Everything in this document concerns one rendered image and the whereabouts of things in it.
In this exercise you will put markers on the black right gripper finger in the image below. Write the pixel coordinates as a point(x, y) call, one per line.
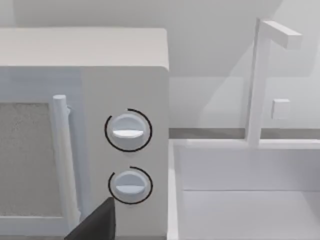
point(100, 222)

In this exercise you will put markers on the small white microwave knob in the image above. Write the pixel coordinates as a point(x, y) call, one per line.
point(130, 185)

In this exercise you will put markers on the large white microwave knob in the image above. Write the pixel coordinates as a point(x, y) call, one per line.
point(127, 130)

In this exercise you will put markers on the microwave oven door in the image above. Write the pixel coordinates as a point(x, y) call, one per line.
point(30, 155)

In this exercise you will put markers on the pale microwave oven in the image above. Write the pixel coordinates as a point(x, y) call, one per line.
point(140, 82)

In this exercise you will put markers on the white sink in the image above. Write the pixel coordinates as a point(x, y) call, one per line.
point(245, 190)

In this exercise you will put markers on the tall white tap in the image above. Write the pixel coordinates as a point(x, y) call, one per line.
point(260, 82)

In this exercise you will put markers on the small white square tap knob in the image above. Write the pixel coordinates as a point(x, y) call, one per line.
point(281, 108)

